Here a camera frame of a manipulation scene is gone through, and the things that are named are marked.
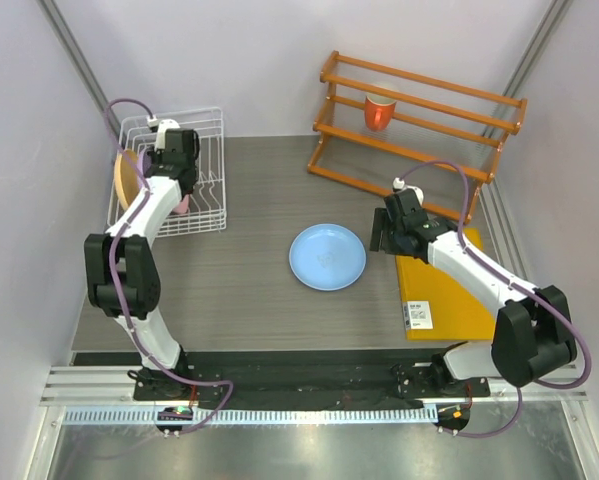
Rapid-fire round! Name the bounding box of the orange plate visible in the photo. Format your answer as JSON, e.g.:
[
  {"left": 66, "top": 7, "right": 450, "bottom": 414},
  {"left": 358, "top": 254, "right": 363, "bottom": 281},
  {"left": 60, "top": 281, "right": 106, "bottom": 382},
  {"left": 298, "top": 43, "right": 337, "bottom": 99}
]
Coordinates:
[{"left": 113, "top": 149, "right": 141, "bottom": 210}]

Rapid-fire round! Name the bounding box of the white wire dish rack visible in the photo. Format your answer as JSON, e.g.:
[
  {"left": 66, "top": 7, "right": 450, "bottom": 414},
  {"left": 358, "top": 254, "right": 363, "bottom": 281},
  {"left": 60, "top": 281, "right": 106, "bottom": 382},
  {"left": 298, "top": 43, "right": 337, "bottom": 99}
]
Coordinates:
[{"left": 107, "top": 106, "right": 227, "bottom": 238}]

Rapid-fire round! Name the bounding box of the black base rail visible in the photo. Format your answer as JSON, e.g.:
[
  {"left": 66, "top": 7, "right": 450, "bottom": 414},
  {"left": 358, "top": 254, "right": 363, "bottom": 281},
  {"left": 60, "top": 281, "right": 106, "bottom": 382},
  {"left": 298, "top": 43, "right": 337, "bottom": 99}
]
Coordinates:
[{"left": 74, "top": 349, "right": 490, "bottom": 411}]

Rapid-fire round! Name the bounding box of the orange mug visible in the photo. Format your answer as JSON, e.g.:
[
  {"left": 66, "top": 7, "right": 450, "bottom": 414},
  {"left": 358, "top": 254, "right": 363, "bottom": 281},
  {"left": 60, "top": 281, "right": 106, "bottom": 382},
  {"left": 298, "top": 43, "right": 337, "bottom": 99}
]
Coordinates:
[{"left": 364, "top": 94, "right": 396, "bottom": 132}]

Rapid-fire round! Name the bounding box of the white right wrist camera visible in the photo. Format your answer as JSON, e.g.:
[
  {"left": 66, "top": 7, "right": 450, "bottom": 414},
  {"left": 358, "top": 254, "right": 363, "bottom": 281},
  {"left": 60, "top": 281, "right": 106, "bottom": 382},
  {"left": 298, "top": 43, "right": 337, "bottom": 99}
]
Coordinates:
[{"left": 392, "top": 177, "right": 424, "bottom": 204}]

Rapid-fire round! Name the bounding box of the white slotted cable duct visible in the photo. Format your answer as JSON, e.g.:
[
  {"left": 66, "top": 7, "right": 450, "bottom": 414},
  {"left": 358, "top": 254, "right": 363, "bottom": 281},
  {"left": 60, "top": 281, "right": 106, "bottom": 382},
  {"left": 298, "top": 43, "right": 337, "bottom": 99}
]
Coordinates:
[{"left": 63, "top": 404, "right": 438, "bottom": 426}]

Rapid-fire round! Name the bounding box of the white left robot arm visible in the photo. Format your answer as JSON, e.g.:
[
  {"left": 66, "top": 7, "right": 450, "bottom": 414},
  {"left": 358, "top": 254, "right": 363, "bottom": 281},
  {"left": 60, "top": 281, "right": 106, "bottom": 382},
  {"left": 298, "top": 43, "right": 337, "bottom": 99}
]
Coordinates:
[{"left": 84, "top": 119, "right": 200, "bottom": 399}]

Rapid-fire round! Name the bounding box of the pink plate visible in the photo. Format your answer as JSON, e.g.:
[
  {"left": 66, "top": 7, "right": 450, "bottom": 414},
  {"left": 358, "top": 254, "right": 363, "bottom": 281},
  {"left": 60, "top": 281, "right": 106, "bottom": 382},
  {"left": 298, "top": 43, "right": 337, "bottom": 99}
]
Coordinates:
[{"left": 172, "top": 195, "right": 190, "bottom": 215}]

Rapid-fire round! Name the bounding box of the orange wooden shelf rack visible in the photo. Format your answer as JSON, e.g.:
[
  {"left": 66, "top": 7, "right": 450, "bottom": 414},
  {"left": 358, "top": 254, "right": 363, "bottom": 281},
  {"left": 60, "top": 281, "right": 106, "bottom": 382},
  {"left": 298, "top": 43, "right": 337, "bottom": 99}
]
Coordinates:
[{"left": 307, "top": 50, "right": 528, "bottom": 219}]

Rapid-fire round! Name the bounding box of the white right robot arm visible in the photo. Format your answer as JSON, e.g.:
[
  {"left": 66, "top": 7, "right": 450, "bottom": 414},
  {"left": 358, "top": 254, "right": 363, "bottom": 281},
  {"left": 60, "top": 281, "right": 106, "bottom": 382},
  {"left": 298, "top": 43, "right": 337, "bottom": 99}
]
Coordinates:
[{"left": 370, "top": 188, "right": 578, "bottom": 395}]

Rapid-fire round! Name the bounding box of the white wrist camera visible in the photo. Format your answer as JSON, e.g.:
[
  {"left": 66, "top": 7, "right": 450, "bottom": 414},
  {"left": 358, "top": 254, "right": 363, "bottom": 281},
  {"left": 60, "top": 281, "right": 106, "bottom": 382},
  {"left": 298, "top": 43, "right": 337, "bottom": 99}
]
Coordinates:
[
  {"left": 392, "top": 177, "right": 424, "bottom": 204},
  {"left": 147, "top": 116, "right": 180, "bottom": 150}
]

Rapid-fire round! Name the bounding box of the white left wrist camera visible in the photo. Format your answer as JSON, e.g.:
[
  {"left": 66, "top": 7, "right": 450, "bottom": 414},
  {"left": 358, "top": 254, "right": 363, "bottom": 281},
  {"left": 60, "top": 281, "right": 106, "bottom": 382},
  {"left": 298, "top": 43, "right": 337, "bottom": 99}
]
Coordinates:
[{"left": 147, "top": 116, "right": 180, "bottom": 150}]

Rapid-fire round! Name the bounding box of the purple plate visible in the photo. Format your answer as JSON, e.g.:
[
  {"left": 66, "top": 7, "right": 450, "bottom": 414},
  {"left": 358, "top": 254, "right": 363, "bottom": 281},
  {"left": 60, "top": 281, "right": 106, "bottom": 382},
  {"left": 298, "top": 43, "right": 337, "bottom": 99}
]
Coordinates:
[{"left": 137, "top": 150, "right": 151, "bottom": 178}]

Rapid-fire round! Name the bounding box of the blue plate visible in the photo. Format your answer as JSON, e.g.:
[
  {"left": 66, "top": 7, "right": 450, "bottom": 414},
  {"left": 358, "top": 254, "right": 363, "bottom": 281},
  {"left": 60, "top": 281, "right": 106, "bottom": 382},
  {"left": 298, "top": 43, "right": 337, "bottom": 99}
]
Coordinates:
[{"left": 288, "top": 223, "right": 366, "bottom": 292}]

